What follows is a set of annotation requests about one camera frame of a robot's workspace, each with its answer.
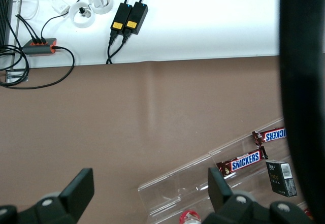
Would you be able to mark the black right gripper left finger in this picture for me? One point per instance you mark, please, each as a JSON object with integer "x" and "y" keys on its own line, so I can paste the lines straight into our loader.
{"x": 78, "y": 186}

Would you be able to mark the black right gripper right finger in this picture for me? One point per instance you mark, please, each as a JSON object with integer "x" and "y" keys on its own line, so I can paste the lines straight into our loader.
{"x": 218, "y": 186}

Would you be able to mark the Snickers bar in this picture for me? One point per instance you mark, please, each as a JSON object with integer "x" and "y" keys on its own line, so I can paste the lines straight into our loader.
{"x": 274, "y": 134}
{"x": 243, "y": 161}

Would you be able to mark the clear acrylic display rack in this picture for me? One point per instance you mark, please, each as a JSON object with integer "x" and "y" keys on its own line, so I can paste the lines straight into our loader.
{"x": 177, "y": 191}

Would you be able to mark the red white bottle cap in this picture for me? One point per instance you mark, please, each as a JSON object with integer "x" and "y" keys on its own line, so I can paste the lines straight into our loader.
{"x": 190, "y": 217}

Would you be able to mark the small black carton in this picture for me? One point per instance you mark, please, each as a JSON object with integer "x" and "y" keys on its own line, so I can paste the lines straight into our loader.
{"x": 280, "y": 178}

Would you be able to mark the brown table mat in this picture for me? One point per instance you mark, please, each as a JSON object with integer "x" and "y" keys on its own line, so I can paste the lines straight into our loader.
{"x": 127, "y": 120}

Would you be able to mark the grey orange USB hub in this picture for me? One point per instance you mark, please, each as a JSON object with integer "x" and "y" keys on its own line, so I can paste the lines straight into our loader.
{"x": 38, "y": 47}

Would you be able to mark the white tape roll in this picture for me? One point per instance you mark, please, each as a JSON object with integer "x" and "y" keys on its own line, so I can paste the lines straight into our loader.
{"x": 76, "y": 22}
{"x": 108, "y": 5}

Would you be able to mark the small black clip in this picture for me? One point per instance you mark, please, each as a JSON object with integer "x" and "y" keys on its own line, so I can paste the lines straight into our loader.
{"x": 83, "y": 10}

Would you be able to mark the black power adapter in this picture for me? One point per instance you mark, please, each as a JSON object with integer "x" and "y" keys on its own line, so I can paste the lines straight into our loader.
{"x": 121, "y": 15}
{"x": 137, "y": 15}

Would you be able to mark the small white adapter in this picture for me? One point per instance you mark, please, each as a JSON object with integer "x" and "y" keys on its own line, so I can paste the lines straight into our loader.
{"x": 61, "y": 6}

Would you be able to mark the black ribbed device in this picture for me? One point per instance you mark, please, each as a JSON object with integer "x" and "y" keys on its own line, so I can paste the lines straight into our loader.
{"x": 4, "y": 18}

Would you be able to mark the small metal bracket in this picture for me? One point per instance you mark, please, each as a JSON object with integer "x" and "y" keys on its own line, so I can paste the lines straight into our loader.
{"x": 12, "y": 76}

